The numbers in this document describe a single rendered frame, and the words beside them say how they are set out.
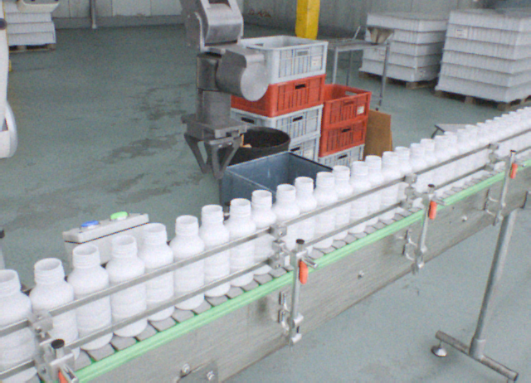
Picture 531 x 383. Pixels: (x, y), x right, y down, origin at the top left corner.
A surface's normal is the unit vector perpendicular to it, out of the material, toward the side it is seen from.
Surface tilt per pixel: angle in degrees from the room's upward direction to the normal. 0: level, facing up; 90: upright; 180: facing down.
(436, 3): 90
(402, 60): 90
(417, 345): 0
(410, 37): 90
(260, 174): 90
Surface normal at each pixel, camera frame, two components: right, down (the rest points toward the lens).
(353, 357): 0.05, -0.92
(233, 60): -0.73, 0.25
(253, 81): 0.68, 0.31
